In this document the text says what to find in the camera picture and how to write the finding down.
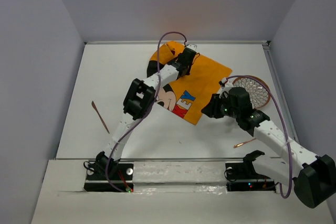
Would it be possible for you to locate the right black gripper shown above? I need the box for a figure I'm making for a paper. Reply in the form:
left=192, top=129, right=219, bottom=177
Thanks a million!
left=199, top=93, right=239, bottom=119

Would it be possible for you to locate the orange Mickey Mouse cloth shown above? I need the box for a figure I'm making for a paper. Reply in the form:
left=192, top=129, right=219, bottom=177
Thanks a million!
left=156, top=54, right=232, bottom=125

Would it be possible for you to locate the copper fork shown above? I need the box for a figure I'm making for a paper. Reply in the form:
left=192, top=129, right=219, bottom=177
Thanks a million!
left=233, top=138, right=256, bottom=148

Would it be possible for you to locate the floral patterned plate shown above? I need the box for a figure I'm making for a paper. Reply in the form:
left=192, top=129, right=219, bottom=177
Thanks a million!
left=233, top=76, right=271, bottom=109

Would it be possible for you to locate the copper knife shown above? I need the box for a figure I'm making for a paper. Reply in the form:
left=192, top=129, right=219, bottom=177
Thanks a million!
left=91, top=101, right=110, bottom=134

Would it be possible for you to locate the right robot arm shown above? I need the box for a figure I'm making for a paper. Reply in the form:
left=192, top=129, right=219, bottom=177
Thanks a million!
left=202, top=87, right=335, bottom=208

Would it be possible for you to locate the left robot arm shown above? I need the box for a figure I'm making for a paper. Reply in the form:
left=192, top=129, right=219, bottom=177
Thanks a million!
left=94, top=45, right=197, bottom=179

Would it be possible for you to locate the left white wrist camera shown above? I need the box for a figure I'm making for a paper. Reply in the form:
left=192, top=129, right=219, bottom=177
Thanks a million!
left=186, top=44, right=197, bottom=51

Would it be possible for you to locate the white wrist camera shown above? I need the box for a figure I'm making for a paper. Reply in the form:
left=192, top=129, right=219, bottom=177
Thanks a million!
left=218, top=78, right=234, bottom=98
left=186, top=44, right=197, bottom=51

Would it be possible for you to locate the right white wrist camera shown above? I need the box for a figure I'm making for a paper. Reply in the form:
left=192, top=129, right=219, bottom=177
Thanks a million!
left=218, top=78, right=234, bottom=98

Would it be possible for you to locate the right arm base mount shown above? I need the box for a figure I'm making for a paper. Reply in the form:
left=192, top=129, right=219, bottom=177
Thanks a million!
left=224, top=162, right=277, bottom=192

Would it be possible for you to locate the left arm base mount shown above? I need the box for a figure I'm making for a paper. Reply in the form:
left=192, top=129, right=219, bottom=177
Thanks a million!
left=82, top=162, right=134, bottom=193

